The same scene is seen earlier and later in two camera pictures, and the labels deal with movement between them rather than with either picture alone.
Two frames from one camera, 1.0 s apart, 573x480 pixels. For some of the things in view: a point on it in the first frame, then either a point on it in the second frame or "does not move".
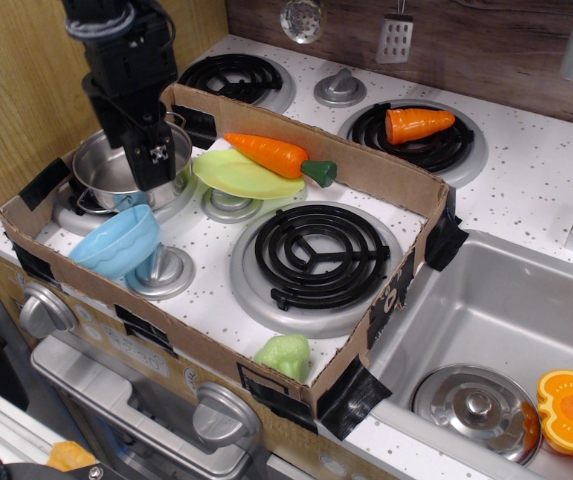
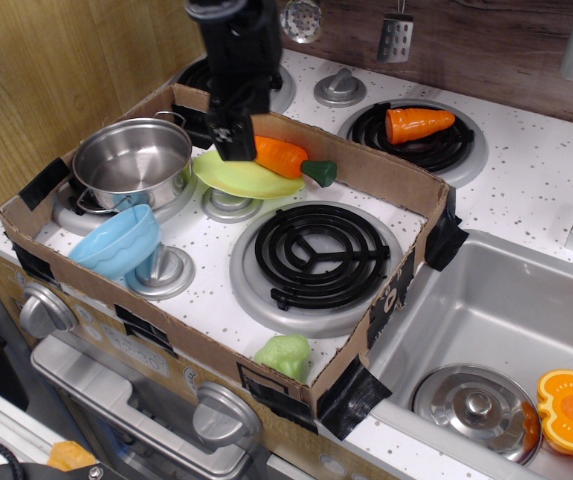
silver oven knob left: (44, 312) does not move
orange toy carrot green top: (283, 159) does not move
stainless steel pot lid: (484, 406) does not move
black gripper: (128, 72) -> (242, 49)
